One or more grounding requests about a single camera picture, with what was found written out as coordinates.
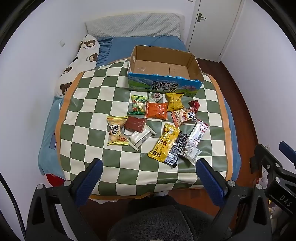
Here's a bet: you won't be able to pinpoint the dark red triangular packet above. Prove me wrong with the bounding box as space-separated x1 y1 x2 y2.
188 100 201 114

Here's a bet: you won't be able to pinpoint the person's grey fleece trousers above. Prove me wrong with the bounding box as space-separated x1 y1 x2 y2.
109 196 232 241

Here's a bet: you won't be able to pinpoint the white wrapped snack bar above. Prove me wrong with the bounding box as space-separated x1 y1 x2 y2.
128 126 156 151

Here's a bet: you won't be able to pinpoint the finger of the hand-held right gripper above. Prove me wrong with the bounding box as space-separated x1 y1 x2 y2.
249 144 284 177
279 141 296 168

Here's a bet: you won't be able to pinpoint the red cloth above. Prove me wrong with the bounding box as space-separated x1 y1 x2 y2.
45 173 67 188

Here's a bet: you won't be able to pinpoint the panda print snack packet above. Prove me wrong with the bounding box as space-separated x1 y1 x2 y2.
171 107 199 128

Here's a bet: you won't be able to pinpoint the yellow biscuit packet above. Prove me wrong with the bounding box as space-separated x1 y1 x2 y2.
106 115 129 147

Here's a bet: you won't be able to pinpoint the green candy packet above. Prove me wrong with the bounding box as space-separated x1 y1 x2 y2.
128 95 148 115

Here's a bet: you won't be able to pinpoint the black snack packet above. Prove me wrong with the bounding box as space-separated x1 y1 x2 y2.
165 132 189 168

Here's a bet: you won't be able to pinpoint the white door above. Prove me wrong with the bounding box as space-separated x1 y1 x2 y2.
187 0 243 63

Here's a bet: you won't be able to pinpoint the large yellow snack packet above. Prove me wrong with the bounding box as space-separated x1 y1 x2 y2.
147 123 181 163

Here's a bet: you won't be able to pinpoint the dark red flat packet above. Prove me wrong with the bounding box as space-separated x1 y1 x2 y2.
124 116 147 133

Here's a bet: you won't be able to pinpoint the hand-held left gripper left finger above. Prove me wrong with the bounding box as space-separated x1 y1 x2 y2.
26 158 103 241

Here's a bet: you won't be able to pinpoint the blue phone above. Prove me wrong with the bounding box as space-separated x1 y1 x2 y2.
49 131 58 150

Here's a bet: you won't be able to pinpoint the long red white packet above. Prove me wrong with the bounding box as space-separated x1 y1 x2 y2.
185 120 210 146

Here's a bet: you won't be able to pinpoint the printed cardboard box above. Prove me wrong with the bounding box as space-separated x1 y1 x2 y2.
127 45 204 98

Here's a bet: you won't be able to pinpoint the black cable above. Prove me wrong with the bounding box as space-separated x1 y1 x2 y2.
0 173 25 234

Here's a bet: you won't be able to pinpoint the yellow crinkled snack packet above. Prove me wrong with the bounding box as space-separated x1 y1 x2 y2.
165 92 185 112

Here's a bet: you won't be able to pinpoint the blue bed sheet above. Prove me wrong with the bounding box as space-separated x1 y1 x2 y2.
38 36 242 176

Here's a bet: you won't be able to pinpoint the bear print pillow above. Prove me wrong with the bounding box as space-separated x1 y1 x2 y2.
54 34 101 98

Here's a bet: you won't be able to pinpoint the clear plastic bottle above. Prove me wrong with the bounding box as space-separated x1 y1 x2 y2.
255 177 270 189

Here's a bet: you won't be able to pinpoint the white textured pillow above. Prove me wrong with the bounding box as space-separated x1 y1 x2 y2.
85 13 181 39

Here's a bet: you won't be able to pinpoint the orange snack packet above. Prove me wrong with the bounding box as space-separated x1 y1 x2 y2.
145 102 169 121

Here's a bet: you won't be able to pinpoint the small clear snack packet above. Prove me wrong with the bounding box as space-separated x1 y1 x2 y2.
178 144 202 166

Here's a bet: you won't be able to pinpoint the green white checkered mat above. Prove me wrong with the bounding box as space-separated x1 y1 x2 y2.
55 58 233 200

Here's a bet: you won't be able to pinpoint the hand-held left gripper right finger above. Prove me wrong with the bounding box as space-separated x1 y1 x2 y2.
196 158 272 241

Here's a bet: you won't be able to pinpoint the small white snack packet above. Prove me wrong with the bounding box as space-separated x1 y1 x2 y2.
148 92 163 103

